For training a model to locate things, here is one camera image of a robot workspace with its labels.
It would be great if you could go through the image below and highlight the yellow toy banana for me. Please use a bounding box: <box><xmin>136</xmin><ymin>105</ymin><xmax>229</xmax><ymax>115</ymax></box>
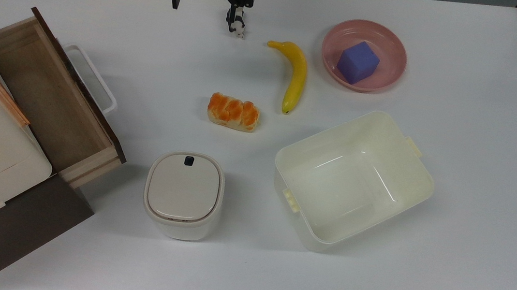
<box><xmin>259</xmin><ymin>39</ymin><xmax>311</xmax><ymax>117</ymax></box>

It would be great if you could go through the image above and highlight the pink plastic plate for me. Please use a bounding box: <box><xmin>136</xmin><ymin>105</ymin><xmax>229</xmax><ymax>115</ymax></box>
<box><xmin>317</xmin><ymin>15</ymin><xmax>411</xmax><ymax>97</ymax></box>

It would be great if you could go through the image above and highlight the copper latch on storage box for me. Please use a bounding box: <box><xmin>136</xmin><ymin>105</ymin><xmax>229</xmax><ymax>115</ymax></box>
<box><xmin>0</xmin><ymin>81</ymin><xmax>35</xmax><ymax>128</ymax></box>

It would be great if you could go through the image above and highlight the white drawer handle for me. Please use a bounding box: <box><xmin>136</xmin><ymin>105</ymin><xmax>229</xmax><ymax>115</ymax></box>
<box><xmin>56</xmin><ymin>43</ymin><xmax>124</xmax><ymax>117</ymax></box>

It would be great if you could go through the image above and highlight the cream plastic open bin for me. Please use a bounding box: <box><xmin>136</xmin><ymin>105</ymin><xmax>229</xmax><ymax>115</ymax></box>
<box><xmin>265</xmin><ymin>100</ymin><xmax>443</xmax><ymax>265</ymax></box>

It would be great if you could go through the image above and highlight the wooden drawer dark front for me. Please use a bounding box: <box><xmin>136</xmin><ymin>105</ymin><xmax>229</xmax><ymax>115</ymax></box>
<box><xmin>0</xmin><ymin>3</ymin><xmax>143</xmax><ymax>195</ymax></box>

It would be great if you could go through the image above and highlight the orange glazed bread toy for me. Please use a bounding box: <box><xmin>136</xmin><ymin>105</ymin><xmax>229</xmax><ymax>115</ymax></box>
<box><xmin>205</xmin><ymin>91</ymin><xmax>263</xmax><ymax>134</ymax></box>

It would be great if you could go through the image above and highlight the purple cube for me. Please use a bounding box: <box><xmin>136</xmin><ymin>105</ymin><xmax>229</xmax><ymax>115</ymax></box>
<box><xmin>334</xmin><ymin>38</ymin><xmax>383</xmax><ymax>88</ymax></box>

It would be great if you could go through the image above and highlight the dark brown wooden cabinet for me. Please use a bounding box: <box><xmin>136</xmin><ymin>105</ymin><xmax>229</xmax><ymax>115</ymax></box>
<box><xmin>0</xmin><ymin>167</ymin><xmax>99</xmax><ymax>290</ymax></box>

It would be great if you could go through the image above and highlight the small cream lidded trash can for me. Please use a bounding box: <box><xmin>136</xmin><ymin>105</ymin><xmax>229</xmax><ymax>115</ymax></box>
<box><xmin>139</xmin><ymin>147</ymin><xmax>229</xmax><ymax>245</ymax></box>

